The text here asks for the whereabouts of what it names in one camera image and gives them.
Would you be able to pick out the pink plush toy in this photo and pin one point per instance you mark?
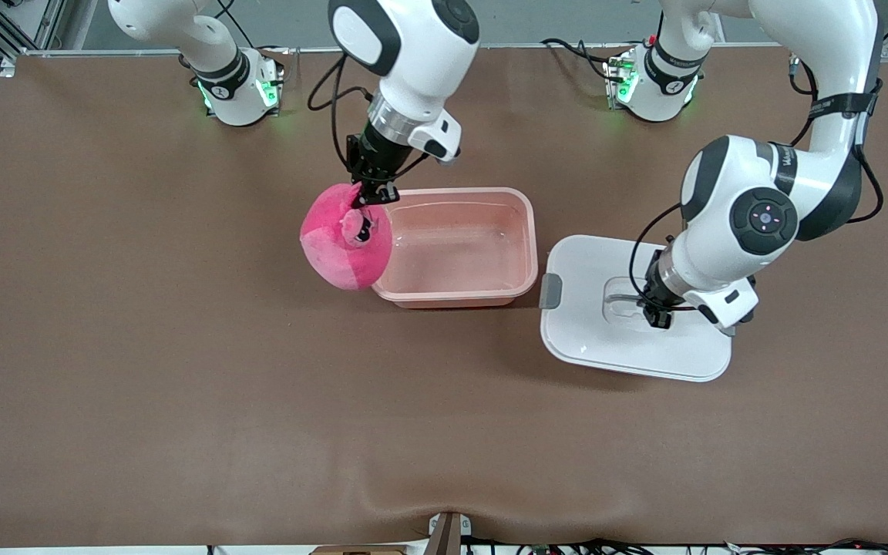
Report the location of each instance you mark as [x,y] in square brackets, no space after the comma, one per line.
[336,254]

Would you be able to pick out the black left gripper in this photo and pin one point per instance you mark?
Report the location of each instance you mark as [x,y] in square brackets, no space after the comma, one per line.
[657,293]

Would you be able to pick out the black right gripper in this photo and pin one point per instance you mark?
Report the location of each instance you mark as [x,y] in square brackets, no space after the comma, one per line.
[374,158]

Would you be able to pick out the silver table edge rail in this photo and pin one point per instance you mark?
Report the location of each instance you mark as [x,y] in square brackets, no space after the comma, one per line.
[536,48]

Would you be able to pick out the pink plastic box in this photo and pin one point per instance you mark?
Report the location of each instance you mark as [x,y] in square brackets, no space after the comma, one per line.
[459,247]

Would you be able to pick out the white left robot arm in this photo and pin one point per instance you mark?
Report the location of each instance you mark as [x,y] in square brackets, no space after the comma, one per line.
[837,46]

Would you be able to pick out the cardboard piece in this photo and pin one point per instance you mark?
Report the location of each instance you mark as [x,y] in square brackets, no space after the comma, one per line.
[359,550]

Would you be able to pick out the brown table mat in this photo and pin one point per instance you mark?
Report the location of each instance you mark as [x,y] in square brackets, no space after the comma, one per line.
[182,385]

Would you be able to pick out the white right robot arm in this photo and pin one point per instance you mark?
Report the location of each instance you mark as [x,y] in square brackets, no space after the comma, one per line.
[413,46]

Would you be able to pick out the white box lid grey latches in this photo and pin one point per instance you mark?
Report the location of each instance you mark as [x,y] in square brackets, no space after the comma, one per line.
[590,339]

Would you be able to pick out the metal table clamp bracket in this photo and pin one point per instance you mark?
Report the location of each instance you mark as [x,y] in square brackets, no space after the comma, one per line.
[448,533]

